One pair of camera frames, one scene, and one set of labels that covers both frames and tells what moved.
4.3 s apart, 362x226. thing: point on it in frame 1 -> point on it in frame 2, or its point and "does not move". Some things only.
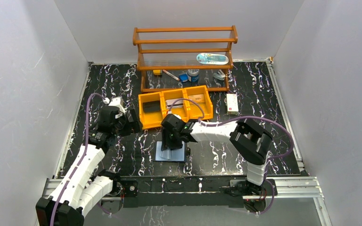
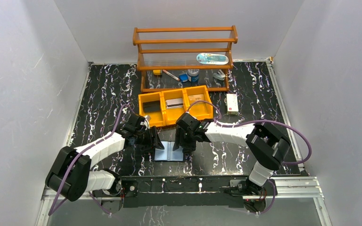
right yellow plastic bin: x=200 y=94 does not move
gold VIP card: x=198 y=98 does not move
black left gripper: x=129 y=121 -> x=149 y=139
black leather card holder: x=177 y=155 does not move
